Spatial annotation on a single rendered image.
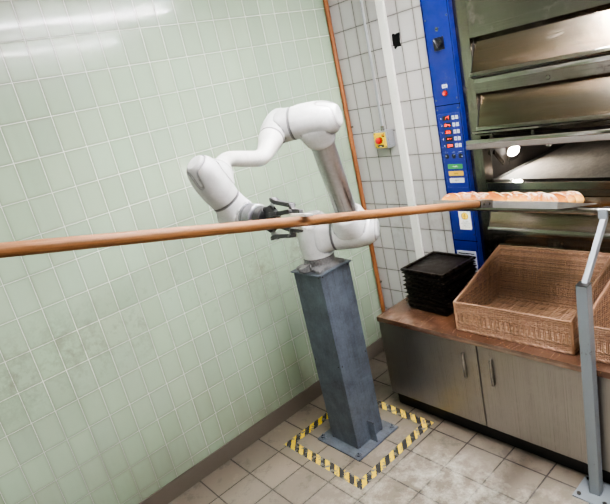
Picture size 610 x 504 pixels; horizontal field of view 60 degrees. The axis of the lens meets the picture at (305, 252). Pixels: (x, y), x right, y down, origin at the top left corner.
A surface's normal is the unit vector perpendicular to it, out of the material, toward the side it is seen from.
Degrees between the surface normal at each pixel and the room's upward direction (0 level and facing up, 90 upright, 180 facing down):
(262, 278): 90
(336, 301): 90
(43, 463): 90
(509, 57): 70
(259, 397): 90
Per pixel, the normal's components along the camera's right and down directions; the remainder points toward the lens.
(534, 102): -0.76, 0.01
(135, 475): 0.65, 0.09
